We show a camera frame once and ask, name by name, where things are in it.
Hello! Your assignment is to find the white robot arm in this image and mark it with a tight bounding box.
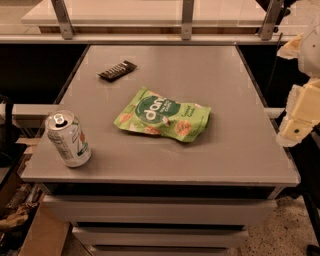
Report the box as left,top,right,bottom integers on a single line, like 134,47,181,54
276,24,320,147

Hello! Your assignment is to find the green rice chip bag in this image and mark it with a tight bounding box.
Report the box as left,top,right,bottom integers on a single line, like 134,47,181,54
114,87,211,143

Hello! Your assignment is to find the grey drawer cabinet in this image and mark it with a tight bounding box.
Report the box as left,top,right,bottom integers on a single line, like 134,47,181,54
22,46,299,256

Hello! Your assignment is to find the black snack bar wrapper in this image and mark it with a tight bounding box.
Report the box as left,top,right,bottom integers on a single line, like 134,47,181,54
98,60,137,82

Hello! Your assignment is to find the white soda can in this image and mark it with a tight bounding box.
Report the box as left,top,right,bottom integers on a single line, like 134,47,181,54
45,110,91,168

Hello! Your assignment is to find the white countertop behind glass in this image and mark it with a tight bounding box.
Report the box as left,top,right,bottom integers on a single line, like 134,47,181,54
20,0,268,28

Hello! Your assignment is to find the wooden board on floor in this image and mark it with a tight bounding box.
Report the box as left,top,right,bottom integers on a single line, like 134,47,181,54
18,204,70,256

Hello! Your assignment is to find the metal railing frame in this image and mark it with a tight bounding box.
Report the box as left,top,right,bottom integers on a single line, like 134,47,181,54
1,0,297,45

